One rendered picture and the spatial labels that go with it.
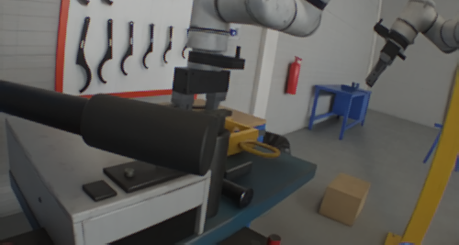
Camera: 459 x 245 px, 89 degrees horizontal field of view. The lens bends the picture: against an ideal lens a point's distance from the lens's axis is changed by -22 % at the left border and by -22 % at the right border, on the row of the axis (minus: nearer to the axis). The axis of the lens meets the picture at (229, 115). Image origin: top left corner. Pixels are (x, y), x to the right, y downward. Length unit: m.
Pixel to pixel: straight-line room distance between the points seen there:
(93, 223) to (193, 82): 0.35
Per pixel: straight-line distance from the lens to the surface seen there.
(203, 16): 0.60
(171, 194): 0.42
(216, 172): 0.53
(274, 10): 0.51
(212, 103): 0.68
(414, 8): 1.01
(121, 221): 0.39
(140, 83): 2.55
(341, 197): 2.73
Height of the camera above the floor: 1.39
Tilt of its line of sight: 14 degrees down
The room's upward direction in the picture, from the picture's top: 9 degrees clockwise
